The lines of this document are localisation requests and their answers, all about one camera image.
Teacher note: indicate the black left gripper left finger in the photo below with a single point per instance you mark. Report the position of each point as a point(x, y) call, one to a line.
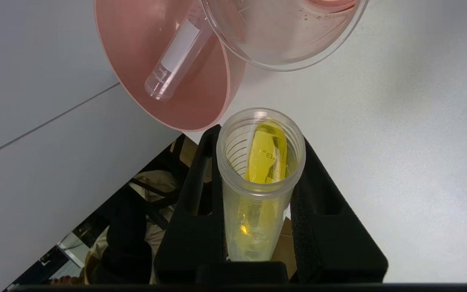
point(193, 243)

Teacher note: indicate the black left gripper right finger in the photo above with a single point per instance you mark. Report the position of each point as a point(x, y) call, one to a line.
point(330, 251)

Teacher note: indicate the yellow pigment test tube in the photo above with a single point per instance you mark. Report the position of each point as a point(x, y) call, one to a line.
point(258, 219)

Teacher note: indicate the red pigment test tube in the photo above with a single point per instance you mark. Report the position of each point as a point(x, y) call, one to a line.
point(178, 50)

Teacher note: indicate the clear glass beaker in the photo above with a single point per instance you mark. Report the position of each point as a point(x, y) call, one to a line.
point(282, 36)

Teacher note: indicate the black office chair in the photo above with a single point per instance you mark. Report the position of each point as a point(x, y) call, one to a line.
point(128, 243)

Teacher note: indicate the pink plastic bowl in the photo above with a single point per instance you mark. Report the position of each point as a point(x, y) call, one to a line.
point(136, 48)

